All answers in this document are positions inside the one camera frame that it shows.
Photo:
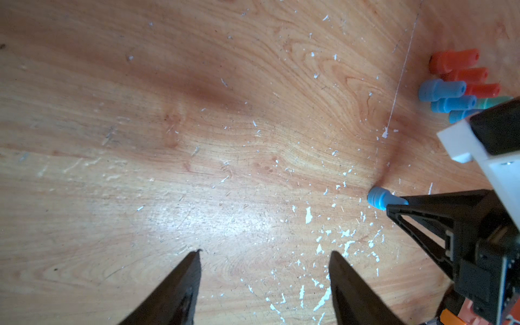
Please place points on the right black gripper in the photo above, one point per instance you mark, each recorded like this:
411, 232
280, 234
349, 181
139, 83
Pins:
482, 248

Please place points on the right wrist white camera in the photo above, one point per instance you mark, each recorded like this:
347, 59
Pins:
491, 139

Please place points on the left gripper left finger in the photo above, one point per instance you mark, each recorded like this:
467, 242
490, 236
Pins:
174, 300

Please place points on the red stamp body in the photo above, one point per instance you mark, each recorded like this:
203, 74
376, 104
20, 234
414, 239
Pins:
483, 90
470, 76
444, 62

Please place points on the orange plastic tool case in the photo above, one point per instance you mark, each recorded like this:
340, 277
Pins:
466, 315

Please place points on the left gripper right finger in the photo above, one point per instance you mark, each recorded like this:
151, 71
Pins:
354, 301

